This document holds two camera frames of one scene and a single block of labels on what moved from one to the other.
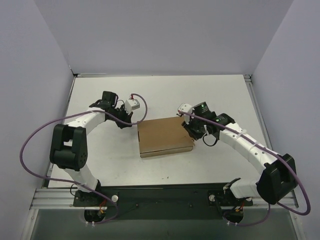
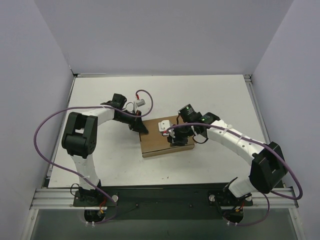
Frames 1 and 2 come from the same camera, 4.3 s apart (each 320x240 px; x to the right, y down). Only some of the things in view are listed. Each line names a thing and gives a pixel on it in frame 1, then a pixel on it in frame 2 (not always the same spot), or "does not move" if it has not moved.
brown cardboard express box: (163, 136) does not move
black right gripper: (191, 130) → (178, 139)
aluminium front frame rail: (63, 199) does not move
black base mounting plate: (161, 202) does not move
